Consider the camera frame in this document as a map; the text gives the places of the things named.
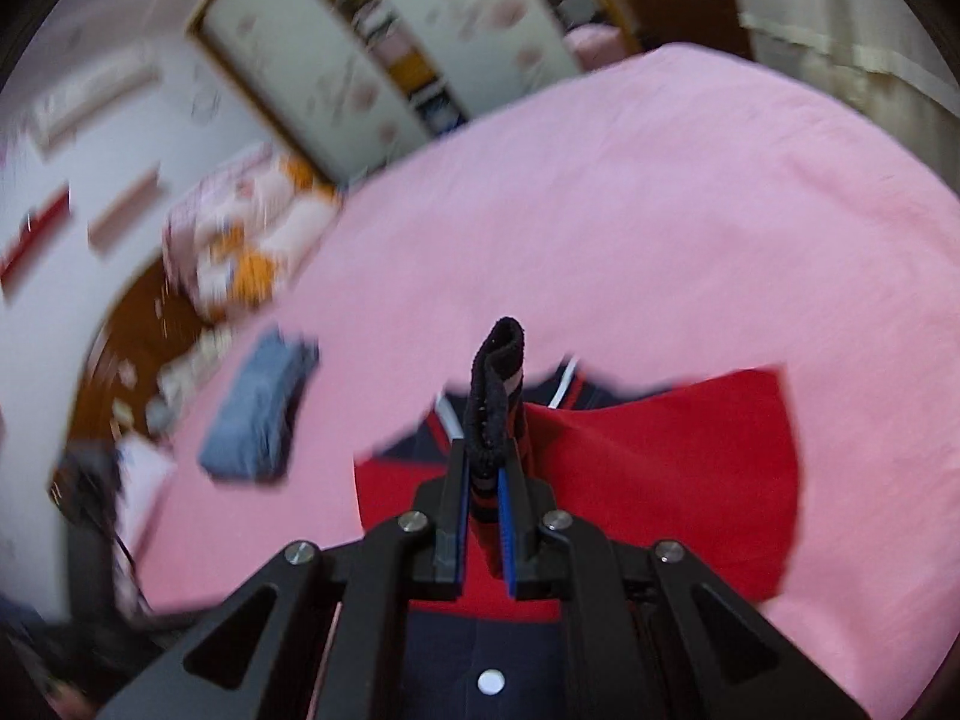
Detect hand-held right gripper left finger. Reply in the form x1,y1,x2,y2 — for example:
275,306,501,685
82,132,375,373
97,441,472,720

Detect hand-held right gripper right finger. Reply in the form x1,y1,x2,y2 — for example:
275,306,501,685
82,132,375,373
496,463,871,720

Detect red and navy jacket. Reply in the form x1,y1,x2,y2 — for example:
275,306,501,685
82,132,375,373
352,315,805,720

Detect pile of light clothes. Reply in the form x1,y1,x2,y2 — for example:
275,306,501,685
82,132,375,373
146,326,235,436

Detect white pillow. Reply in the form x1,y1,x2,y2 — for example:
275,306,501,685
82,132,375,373
112,435,178,541

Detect brown wooden headboard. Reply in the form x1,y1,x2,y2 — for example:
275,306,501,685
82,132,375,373
71,255,218,451

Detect folded blue jeans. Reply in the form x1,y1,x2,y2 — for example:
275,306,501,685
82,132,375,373
196,326,322,485

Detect floral folded quilt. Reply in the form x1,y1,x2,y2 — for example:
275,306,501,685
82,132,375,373
161,146,342,323

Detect pink bed sheet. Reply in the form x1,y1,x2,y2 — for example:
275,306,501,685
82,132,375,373
135,41,960,720

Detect white air conditioner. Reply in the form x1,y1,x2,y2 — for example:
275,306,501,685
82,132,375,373
30,45,162,155

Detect white floral wardrobe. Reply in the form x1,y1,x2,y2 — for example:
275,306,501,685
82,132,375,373
187,0,638,188

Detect pink stool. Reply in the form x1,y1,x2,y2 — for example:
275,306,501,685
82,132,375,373
562,22,625,73

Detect white curtain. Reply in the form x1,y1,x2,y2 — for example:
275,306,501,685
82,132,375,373
735,0,960,181

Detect black cable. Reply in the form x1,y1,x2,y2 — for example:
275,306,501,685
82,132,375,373
111,529,200,620

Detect red wall frame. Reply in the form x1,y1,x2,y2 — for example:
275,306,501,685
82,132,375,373
0,187,72,299

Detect pink wall frame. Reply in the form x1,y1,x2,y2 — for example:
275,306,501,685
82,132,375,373
88,165,163,256

